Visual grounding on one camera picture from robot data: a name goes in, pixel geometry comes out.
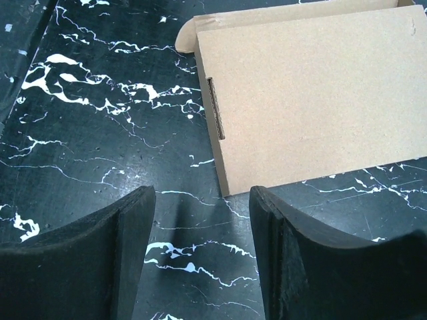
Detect cardboard box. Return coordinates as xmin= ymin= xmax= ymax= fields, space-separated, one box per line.
xmin=175 ymin=1 xmax=426 ymax=197

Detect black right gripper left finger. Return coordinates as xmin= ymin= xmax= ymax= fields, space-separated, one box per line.
xmin=1 ymin=186 xmax=156 ymax=319

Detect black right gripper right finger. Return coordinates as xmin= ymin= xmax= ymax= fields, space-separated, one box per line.
xmin=249 ymin=186 xmax=426 ymax=319

